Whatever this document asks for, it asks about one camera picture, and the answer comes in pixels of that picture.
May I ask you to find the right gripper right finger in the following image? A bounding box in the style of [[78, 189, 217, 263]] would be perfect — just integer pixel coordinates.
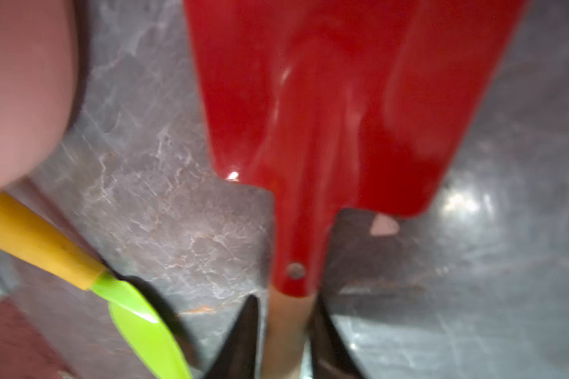
[[308, 295, 364, 379]]

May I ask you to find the red shovel wooden handle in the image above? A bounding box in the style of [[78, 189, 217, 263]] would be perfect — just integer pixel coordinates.
[[183, 1, 527, 378]]

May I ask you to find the pink plastic bucket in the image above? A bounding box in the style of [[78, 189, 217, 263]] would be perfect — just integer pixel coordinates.
[[0, 1, 79, 189]]

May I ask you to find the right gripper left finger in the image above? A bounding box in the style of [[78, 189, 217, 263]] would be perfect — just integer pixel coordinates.
[[204, 295, 260, 379]]

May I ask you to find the green trowel yellow handle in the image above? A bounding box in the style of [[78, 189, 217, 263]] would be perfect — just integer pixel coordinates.
[[0, 193, 192, 378]]

